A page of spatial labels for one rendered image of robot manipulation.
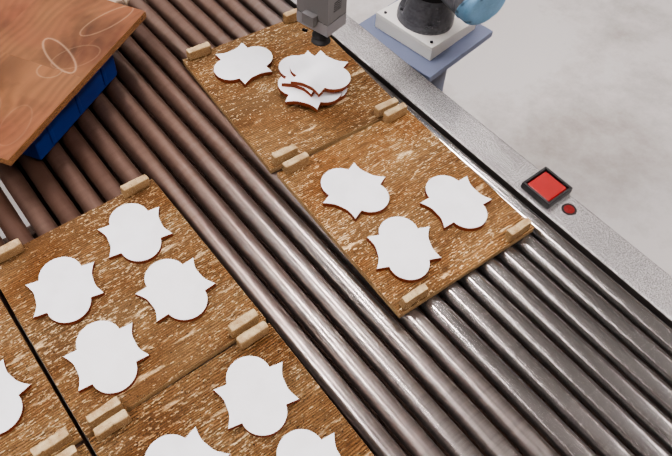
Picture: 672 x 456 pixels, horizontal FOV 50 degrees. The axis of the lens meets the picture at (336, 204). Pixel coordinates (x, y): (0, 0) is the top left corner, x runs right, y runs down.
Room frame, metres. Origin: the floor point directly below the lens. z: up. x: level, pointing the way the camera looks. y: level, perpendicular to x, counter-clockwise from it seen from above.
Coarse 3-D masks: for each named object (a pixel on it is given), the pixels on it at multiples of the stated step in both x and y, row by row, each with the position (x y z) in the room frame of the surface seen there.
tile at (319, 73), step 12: (300, 60) 1.27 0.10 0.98; (312, 60) 1.27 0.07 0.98; (324, 60) 1.28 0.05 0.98; (336, 60) 1.28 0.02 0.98; (300, 72) 1.23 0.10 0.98; (312, 72) 1.23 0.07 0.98; (324, 72) 1.24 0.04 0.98; (336, 72) 1.24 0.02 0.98; (348, 72) 1.24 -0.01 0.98; (300, 84) 1.20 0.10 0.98; (312, 84) 1.19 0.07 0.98; (324, 84) 1.20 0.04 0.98; (336, 84) 1.20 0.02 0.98; (348, 84) 1.21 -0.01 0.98
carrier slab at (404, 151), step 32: (384, 128) 1.12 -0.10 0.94; (416, 128) 1.12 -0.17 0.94; (320, 160) 1.01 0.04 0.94; (352, 160) 1.02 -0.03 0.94; (384, 160) 1.02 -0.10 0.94; (416, 160) 1.03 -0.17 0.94; (448, 160) 1.03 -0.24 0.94; (320, 192) 0.92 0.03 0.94; (416, 192) 0.94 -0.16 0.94; (480, 192) 0.95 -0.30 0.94; (320, 224) 0.84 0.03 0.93; (352, 224) 0.85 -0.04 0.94; (416, 224) 0.86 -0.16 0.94; (512, 224) 0.87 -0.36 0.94; (352, 256) 0.77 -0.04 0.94; (448, 256) 0.78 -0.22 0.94; (480, 256) 0.79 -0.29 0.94; (384, 288) 0.70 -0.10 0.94
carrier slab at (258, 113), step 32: (256, 32) 1.42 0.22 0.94; (288, 32) 1.43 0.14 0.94; (192, 64) 1.29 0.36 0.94; (352, 64) 1.32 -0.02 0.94; (224, 96) 1.19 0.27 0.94; (256, 96) 1.19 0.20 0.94; (352, 96) 1.21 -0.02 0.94; (384, 96) 1.22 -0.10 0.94; (256, 128) 1.09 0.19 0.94; (288, 128) 1.10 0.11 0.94; (320, 128) 1.10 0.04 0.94; (352, 128) 1.11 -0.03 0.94
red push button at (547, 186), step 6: (546, 174) 1.02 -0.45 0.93; (534, 180) 1.00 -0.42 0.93; (540, 180) 1.00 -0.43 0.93; (546, 180) 1.00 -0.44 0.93; (552, 180) 1.00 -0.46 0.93; (534, 186) 0.98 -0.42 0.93; (540, 186) 0.98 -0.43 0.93; (546, 186) 0.98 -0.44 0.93; (552, 186) 0.98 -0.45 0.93; (558, 186) 0.98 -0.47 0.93; (564, 186) 0.99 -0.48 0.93; (540, 192) 0.96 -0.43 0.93; (546, 192) 0.97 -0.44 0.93; (552, 192) 0.97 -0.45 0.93; (558, 192) 0.97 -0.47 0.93; (546, 198) 0.95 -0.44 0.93; (552, 198) 0.95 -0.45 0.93
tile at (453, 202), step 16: (448, 176) 0.98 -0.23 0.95; (432, 192) 0.93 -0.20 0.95; (448, 192) 0.93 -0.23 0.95; (464, 192) 0.94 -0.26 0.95; (432, 208) 0.89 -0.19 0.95; (448, 208) 0.89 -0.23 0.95; (464, 208) 0.89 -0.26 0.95; (480, 208) 0.90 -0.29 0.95; (448, 224) 0.85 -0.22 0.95; (464, 224) 0.85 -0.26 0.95; (480, 224) 0.86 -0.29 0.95
